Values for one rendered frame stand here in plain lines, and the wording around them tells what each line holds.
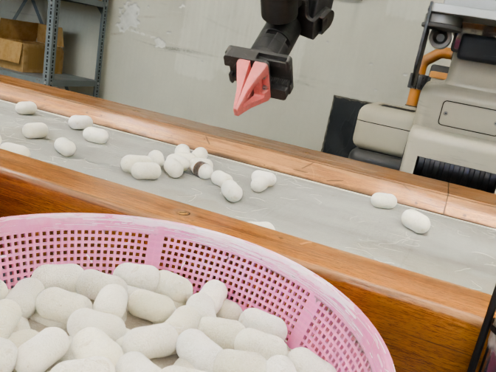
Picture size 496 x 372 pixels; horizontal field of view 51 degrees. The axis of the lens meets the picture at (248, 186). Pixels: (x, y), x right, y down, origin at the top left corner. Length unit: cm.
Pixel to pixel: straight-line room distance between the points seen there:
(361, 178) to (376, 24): 194
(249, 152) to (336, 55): 192
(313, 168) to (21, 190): 41
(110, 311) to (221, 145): 49
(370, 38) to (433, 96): 147
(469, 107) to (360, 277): 84
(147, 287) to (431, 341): 19
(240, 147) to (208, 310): 47
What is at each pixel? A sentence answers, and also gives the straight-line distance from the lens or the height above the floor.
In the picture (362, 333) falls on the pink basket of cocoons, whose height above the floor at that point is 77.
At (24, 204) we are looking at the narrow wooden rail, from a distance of 49.
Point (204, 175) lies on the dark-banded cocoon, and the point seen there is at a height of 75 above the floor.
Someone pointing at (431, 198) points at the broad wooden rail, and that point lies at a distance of 72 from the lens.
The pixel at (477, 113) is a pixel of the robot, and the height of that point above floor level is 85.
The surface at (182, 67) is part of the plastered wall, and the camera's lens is 294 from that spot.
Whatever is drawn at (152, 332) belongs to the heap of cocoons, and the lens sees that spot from 30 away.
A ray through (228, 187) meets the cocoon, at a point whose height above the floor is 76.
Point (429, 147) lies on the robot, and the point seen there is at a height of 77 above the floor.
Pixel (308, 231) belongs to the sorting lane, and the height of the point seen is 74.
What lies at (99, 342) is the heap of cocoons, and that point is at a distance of 29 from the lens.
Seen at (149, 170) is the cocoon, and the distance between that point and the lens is 59.
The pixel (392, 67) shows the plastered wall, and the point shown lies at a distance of 261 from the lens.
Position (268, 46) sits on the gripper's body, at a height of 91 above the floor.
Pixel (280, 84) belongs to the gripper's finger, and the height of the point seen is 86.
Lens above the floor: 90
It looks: 15 degrees down
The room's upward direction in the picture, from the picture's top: 11 degrees clockwise
